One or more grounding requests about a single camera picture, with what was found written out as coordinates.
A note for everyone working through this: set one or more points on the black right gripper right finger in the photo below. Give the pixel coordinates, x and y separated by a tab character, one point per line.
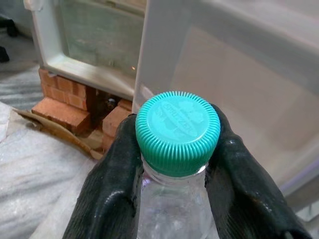
239	194

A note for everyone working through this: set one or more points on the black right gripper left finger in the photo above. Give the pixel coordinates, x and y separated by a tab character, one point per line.
107	194

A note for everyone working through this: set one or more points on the brown cardboard sheet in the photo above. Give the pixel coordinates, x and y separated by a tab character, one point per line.
62	135

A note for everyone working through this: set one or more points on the clear bottle with teal cap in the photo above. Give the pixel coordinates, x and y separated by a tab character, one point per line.
174	139

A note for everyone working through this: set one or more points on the white fridge body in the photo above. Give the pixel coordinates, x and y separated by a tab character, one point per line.
52	57

